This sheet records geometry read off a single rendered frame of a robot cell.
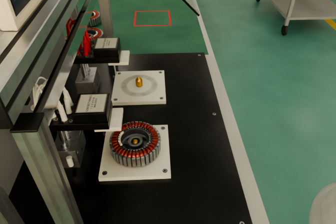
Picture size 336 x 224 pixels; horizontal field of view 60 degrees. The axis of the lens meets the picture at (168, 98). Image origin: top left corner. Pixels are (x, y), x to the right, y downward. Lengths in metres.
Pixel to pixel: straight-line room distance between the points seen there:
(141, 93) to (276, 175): 1.06
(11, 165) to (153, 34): 0.74
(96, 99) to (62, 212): 0.22
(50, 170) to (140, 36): 0.85
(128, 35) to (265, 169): 1.02
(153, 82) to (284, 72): 1.73
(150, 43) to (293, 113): 1.24
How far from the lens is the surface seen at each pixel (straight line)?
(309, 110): 2.15
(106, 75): 0.93
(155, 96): 0.81
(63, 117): 0.58
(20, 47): 0.39
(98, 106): 0.58
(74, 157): 0.65
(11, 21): 0.43
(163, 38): 1.16
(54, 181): 0.43
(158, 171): 0.63
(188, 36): 1.18
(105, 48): 0.76
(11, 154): 0.68
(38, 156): 0.39
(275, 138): 1.87
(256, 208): 0.65
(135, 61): 0.98
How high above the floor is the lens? 1.29
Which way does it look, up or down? 39 degrees down
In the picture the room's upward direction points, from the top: straight up
